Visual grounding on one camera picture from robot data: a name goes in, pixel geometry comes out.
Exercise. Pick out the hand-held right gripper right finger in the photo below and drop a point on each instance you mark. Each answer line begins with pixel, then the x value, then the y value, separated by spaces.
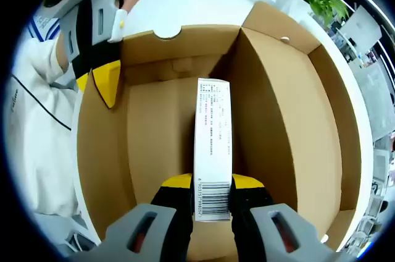
pixel 250 200

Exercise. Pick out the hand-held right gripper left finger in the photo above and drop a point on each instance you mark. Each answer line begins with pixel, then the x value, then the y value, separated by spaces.
pixel 172 200

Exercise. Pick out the white carton box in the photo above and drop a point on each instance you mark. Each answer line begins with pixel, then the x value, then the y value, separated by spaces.
pixel 213 138

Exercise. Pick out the brown cardboard shoe box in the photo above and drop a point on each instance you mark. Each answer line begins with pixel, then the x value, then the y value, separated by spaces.
pixel 277 104

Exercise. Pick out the person in white shirt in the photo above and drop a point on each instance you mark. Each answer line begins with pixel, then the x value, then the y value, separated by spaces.
pixel 40 150

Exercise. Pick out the row of white office chairs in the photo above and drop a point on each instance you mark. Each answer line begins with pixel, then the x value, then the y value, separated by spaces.
pixel 381 163

